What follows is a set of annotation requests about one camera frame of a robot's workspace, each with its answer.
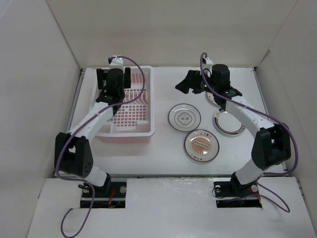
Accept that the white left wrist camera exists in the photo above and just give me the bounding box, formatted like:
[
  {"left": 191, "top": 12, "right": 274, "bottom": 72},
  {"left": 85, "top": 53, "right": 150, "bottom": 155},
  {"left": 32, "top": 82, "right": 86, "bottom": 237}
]
[{"left": 108, "top": 56, "right": 124, "bottom": 70}]

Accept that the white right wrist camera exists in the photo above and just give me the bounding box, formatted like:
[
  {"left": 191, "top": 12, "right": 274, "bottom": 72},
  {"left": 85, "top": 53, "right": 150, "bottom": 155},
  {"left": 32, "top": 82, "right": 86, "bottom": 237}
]
[{"left": 202, "top": 57, "right": 213, "bottom": 70}]

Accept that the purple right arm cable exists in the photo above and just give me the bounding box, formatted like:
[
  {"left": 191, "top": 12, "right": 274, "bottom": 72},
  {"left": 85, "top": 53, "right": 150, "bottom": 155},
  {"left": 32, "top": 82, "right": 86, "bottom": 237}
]
[{"left": 199, "top": 52, "right": 300, "bottom": 213}]

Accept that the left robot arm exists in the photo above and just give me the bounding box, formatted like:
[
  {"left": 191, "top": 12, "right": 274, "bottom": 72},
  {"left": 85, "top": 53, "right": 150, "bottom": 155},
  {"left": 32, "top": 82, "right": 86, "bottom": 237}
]
[{"left": 54, "top": 67, "right": 131, "bottom": 197}]

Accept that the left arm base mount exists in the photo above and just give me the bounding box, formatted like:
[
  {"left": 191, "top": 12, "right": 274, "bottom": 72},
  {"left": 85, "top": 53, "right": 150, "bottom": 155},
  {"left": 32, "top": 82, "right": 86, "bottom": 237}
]
[{"left": 78, "top": 179, "right": 127, "bottom": 209}]

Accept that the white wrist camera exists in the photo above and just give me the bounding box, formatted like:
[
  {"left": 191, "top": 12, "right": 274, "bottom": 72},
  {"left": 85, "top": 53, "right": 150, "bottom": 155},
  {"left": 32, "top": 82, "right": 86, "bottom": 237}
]
[
  {"left": 202, "top": 57, "right": 213, "bottom": 70},
  {"left": 108, "top": 56, "right": 124, "bottom": 70}
]

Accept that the green red rimmed plate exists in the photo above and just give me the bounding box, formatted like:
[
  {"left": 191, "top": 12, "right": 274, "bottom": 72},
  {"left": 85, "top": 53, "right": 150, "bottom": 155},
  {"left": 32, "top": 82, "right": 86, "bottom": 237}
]
[{"left": 213, "top": 109, "right": 246, "bottom": 136}]

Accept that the white plate black clover outline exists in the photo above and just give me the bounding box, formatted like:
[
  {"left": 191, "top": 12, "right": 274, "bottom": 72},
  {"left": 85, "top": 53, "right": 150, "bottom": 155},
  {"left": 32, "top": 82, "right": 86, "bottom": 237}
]
[{"left": 168, "top": 104, "right": 202, "bottom": 132}]

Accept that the white pink dish rack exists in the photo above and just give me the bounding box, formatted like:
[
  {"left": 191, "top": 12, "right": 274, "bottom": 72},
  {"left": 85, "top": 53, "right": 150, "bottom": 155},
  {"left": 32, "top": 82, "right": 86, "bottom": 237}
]
[{"left": 97, "top": 66, "right": 155, "bottom": 143}]

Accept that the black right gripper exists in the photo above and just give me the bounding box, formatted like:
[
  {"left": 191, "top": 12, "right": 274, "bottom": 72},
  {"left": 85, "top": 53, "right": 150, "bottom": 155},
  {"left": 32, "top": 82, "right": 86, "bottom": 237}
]
[{"left": 175, "top": 70, "right": 218, "bottom": 94}]

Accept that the orange sunburst plate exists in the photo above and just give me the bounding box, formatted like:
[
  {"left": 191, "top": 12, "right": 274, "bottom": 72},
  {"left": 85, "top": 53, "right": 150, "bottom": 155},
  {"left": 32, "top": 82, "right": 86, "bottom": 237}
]
[
  {"left": 206, "top": 92, "right": 221, "bottom": 108},
  {"left": 184, "top": 129, "right": 220, "bottom": 163}
]

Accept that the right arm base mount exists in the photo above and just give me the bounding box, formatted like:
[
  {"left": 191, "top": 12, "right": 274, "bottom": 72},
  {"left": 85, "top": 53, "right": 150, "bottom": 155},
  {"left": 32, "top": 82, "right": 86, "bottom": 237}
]
[{"left": 212, "top": 181, "right": 262, "bottom": 208}]

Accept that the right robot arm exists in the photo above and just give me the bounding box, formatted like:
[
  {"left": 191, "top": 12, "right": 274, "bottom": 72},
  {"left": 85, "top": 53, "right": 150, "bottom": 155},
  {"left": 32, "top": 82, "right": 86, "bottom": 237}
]
[{"left": 175, "top": 64, "right": 291, "bottom": 195}]

